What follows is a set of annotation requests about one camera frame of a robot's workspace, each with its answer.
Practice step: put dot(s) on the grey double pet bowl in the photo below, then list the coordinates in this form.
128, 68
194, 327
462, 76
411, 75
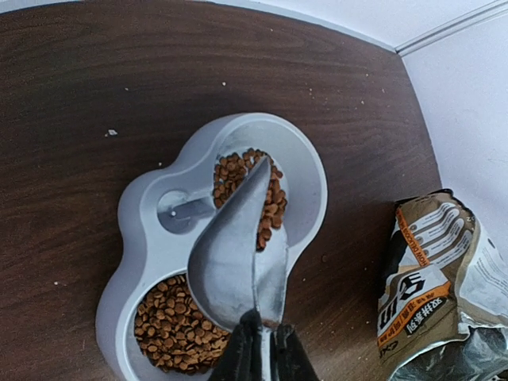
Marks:
162, 213

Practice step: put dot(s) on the brown white pet food bag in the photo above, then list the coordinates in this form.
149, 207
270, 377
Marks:
442, 301

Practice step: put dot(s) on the brown kibble in bowl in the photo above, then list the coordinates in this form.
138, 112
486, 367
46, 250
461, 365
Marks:
173, 333

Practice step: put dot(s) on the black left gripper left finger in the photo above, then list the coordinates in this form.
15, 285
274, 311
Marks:
241, 360

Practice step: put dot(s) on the silver metal scoop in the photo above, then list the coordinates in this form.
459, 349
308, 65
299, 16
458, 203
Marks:
226, 280

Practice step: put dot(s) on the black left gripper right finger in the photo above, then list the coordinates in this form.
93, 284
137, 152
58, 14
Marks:
289, 361

